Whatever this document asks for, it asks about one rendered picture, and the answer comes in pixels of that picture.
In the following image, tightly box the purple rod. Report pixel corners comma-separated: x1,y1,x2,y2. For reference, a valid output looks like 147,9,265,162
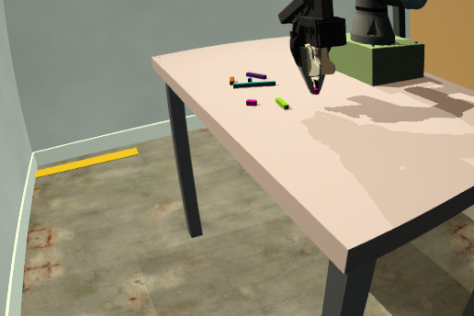
246,72,266,79

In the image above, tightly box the turquoise rod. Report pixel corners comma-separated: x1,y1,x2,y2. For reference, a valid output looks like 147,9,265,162
233,81,276,88

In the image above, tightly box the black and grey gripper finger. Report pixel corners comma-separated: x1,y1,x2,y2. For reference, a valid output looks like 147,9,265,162
313,48,335,91
289,30,321,95

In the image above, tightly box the lime green rod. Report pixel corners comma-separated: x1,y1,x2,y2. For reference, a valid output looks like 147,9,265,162
276,97,289,110

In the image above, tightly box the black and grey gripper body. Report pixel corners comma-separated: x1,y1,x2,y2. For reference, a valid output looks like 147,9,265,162
291,0,346,48

